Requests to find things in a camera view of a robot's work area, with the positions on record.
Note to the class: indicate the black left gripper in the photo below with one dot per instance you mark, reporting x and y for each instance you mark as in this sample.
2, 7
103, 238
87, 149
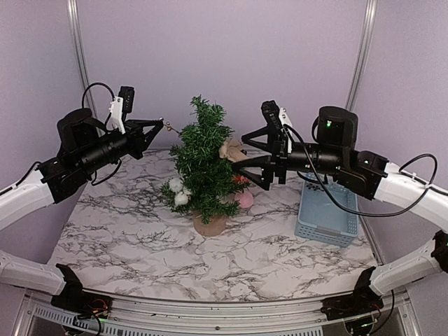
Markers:
136, 127

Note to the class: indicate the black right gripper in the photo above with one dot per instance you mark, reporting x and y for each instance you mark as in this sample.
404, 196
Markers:
269, 163

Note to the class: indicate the gold bead charm ornament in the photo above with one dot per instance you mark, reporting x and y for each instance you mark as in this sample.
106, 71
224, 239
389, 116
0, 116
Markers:
168, 126

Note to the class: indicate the beige fabric ornament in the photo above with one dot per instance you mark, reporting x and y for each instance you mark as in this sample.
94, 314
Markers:
232, 150

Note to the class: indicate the pink pompom ornament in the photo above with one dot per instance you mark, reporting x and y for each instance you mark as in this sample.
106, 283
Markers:
245, 199

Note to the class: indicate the small green christmas tree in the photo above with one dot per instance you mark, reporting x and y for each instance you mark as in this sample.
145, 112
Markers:
203, 172

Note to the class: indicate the white grey small ornament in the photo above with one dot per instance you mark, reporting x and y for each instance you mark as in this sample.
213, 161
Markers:
181, 193

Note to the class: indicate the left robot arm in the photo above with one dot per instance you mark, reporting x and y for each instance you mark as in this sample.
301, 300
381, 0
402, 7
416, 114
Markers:
44, 184

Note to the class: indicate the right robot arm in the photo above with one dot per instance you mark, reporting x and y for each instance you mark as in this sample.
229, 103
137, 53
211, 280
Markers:
369, 175

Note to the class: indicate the orange white patterned bowl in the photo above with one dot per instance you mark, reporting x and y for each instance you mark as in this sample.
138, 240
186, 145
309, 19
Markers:
241, 180

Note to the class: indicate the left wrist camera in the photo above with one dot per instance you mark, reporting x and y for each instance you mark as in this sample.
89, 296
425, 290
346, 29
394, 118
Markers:
121, 105

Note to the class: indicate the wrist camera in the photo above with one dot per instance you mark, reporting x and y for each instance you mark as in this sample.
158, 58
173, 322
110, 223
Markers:
276, 118
121, 105

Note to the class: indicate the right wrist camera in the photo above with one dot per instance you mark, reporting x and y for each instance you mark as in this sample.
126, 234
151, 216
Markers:
276, 118

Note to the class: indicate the left aluminium frame post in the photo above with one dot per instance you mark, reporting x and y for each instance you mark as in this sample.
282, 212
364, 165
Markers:
76, 37

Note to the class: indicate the aluminium frame post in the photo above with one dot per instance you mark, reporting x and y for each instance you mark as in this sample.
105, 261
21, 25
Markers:
366, 36
76, 37

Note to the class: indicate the front aluminium rail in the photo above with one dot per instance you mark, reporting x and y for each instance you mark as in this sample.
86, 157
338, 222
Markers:
128, 315

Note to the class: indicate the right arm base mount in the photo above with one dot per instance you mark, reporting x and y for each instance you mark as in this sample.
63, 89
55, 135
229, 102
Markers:
360, 301

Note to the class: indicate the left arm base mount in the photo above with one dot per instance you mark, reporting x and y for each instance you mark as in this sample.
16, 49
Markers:
73, 298

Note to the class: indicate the right aluminium frame post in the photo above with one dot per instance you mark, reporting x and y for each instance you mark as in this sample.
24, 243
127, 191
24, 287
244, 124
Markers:
366, 36

